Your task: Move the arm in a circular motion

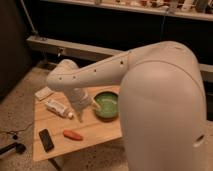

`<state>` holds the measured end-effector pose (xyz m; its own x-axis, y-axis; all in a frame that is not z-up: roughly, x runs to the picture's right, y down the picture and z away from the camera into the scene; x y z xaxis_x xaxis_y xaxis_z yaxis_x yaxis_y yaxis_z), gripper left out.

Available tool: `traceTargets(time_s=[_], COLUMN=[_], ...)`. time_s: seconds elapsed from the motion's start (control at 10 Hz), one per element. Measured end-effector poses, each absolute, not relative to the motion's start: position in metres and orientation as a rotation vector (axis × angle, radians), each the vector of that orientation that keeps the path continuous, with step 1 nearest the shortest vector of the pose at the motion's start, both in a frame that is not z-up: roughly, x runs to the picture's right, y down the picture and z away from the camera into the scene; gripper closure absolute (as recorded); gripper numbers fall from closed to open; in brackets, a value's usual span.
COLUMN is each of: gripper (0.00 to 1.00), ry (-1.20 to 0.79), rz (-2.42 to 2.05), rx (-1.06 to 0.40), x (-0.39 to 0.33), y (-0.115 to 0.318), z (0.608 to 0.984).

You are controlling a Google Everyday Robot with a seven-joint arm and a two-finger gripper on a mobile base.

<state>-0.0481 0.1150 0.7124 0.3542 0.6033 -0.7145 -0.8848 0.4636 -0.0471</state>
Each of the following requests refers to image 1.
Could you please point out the white tube bottle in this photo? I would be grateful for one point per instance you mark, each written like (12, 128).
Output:
(58, 109)

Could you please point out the grey baseboard heater rail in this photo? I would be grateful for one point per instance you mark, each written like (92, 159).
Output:
(73, 46)

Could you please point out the green bowl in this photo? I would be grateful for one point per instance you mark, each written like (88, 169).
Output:
(108, 105)

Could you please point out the small wooden table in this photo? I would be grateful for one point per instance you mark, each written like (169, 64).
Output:
(93, 130)

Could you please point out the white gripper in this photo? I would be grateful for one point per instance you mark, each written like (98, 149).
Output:
(80, 99)

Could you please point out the black handle tool on floor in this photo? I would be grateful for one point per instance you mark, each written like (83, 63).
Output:
(18, 147)

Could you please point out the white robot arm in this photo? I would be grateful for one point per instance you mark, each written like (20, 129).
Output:
(162, 103)

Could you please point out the long wall shelf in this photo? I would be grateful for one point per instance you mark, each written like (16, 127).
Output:
(134, 6)

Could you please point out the orange carrot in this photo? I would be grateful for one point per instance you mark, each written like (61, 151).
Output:
(72, 135)

